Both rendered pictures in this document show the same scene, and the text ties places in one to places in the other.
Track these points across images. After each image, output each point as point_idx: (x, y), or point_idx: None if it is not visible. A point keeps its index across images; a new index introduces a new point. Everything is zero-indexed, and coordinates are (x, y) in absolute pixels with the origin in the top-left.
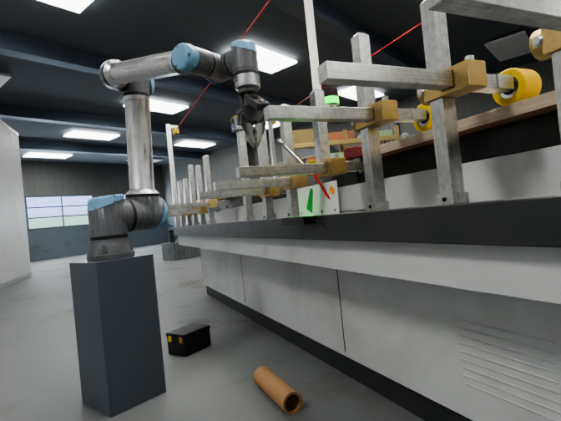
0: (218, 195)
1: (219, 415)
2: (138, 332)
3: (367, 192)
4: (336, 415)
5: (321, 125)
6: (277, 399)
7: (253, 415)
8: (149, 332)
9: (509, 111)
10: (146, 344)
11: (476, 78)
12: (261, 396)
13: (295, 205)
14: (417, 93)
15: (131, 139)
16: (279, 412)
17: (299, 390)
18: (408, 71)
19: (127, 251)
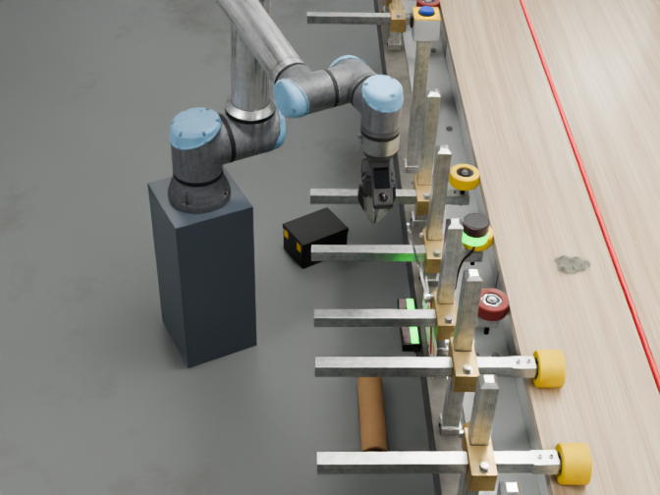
0: (338, 201)
1: (298, 423)
2: (225, 291)
3: (443, 409)
4: (415, 488)
5: (449, 267)
6: (361, 441)
7: (332, 442)
8: (240, 290)
9: (548, 483)
10: (235, 302)
11: (479, 487)
12: (357, 412)
13: (429, 273)
14: (459, 431)
15: (237, 40)
16: (360, 451)
17: (403, 422)
18: (409, 467)
19: (218, 202)
